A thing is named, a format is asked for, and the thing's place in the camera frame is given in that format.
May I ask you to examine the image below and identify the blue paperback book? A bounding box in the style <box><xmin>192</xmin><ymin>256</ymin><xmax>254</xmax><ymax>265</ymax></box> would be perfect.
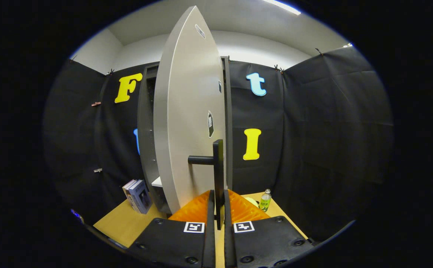
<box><xmin>128</xmin><ymin>180</ymin><xmax>152</xmax><ymax>214</ymax></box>

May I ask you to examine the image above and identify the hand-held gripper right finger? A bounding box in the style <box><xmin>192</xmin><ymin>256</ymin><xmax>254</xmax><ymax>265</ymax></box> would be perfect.
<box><xmin>223</xmin><ymin>189</ymin><xmax>314</xmax><ymax>268</ymax></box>

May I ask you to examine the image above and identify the white paperback book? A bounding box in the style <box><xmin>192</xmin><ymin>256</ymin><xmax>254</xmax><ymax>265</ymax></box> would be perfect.
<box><xmin>122</xmin><ymin>179</ymin><xmax>137</xmax><ymax>209</ymax></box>

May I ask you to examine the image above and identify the grey shoe cabinet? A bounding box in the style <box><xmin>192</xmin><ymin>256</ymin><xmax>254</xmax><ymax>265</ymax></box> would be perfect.
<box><xmin>138</xmin><ymin>56</ymin><xmax>234</xmax><ymax>214</ymax></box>

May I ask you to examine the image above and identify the green drink bottle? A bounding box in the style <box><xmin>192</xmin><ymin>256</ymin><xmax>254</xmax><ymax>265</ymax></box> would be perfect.
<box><xmin>259</xmin><ymin>189</ymin><xmax>272</xmax><ymax>213</ymax></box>

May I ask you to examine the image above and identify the black backdrop cloth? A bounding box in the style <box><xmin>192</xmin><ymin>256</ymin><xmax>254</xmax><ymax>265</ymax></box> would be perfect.
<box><xmin>42</xmin><ymin>47</ymin><xmax>395</xmax><ymax>242</ymax></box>

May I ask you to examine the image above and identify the long ceiling light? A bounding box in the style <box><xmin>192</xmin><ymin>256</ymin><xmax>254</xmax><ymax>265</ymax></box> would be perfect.
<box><xmin>263</xmin><ymin>0</ymin><xmax>302</xmax><ymax>16</ymax></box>

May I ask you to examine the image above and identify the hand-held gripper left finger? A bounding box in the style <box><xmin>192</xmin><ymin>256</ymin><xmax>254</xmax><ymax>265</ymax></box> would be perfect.
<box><xmin>127</xmin><ymin>189</ymin><xmax>216</xmax><ymax>268</ymax></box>

